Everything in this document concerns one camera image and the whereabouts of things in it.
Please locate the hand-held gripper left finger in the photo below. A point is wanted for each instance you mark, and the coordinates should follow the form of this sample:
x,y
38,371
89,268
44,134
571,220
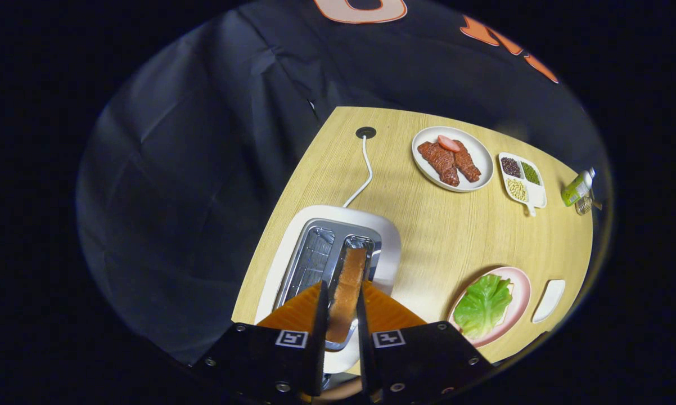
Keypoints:
x,y
318,349

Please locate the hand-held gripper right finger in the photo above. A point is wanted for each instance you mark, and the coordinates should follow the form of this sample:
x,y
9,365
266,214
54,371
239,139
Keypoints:
x,y
366,349

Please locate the toasted bread slice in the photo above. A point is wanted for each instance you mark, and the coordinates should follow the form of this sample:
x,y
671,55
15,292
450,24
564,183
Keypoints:
x,y
346,292

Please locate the green lettuce leaf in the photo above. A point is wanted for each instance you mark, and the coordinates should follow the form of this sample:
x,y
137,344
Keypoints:
x,y
481,306

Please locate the white toaster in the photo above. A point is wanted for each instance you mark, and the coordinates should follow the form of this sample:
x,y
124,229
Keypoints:
x,y
343,212

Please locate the pink round plate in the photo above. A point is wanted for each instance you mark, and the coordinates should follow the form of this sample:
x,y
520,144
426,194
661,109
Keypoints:
x,y
521,298

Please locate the small white square plate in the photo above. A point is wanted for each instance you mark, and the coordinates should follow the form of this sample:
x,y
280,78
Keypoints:
x,y
549,301

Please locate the brown meat piece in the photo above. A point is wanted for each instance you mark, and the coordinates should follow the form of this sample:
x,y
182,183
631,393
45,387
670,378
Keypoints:
x,y
467,163
442,163

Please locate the black backdrop cloth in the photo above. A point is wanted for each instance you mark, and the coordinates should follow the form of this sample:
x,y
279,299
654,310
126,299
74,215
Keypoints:
x,y
203,169

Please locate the pile of yellow soybeans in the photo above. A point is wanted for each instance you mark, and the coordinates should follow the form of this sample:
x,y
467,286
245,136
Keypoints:
x,y
517,189

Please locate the pink sausage slice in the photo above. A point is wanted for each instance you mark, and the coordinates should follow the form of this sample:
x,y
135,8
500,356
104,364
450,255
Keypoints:
x,y
449,143

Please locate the white round plate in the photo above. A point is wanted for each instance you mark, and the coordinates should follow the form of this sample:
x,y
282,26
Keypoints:
x,y
484,160

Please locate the white divided dish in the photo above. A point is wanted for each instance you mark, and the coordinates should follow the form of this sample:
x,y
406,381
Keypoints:
x,y
537,195

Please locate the pile of dark red beans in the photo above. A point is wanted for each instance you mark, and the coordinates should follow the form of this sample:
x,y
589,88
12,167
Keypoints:
x,y
510,167

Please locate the pile of green beans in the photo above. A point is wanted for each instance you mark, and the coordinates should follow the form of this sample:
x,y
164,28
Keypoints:
x,y
530,173

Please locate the green drink bottle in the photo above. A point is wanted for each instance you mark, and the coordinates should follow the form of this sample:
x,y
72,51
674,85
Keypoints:
x,y
575,190

